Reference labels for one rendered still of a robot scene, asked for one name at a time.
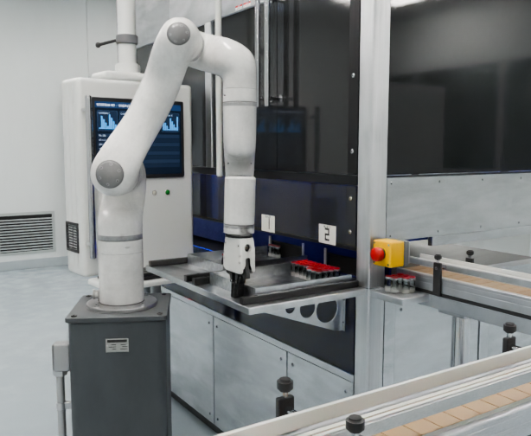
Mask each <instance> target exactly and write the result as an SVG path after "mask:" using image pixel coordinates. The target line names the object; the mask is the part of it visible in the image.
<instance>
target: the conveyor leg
mask: <svg viewBox="0 0 531 436"><path fill-rule="evenodd" d="M438 312H442V313H444V314H448V315H451V316H452V321H451V368H453V367H456V366H459V365H462V364H466V363H468V362H469V356H470V318H468V317H463V316H459V315H457V314H453V313H450V312H447V311H441V310H438Z"/></svg>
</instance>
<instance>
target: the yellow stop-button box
mask: <svg viewBox="0 0 531 436"><path fill-rule="evenodd" d="M374 247H380V248H382V250H383V252H384V258H383V260H382V261H374V262H373V263H374V264H375V265H378V266H385V267H389V268H392V267H398V266H408V256H409V240H400V239H395V238H387V239H378V240H374Z"/></svg>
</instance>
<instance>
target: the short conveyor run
mask: <svg viewBox="0 0 531 436"><path fill-rule="evenodd" d="M466 254H467V255H469V257H467V258H465V262H464V261H460V260H451V259H447V258H442V255H441V254H440V253H436V254H435V255H434V256H432V255H428V254H423V253H421V254H420V258H418V257H413V256H410V263H413V264H417V265H420V266H412V267H406V268H400V267H398V268H397V271H396V274H397V273H404V274H408V275H410V276H415V291H418V292H424V293H428V294H430V301H426V302H422V303H418V304H420V305H425V306H429V307H432V308H435V309H438V310H441V311H447V312H450V313H453V314H457V315H459V316H463V317H468V318H472V319H475V320H478V321H481V322H485V323H487V324H493V325H496V326H500V327H503V324H505V323H506V322H511V323H515V324H516V331H518V332H521V333H524V334H528V335H530V336H531V274H529V273H524V272H516V271H510V270H506V269H501V268H496V267H492V266H484V265H478V264H474V259H473V258H471V255H473V254H474V251H473V250H472V249H468V250H467V251H466Z"/></svg>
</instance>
